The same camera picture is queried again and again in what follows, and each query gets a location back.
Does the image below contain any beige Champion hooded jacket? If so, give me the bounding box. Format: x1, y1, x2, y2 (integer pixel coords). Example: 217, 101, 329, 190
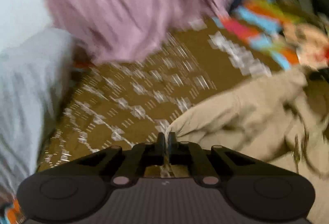
167, 65, 328, 223

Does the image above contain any brown cartoon monkey bedsheet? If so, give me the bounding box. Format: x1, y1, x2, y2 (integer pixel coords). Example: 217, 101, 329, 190
0, 0, 329, 224

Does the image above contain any grey bundled duvet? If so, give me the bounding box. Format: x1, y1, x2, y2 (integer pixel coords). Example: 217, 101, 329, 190
1, 28, 75, 199

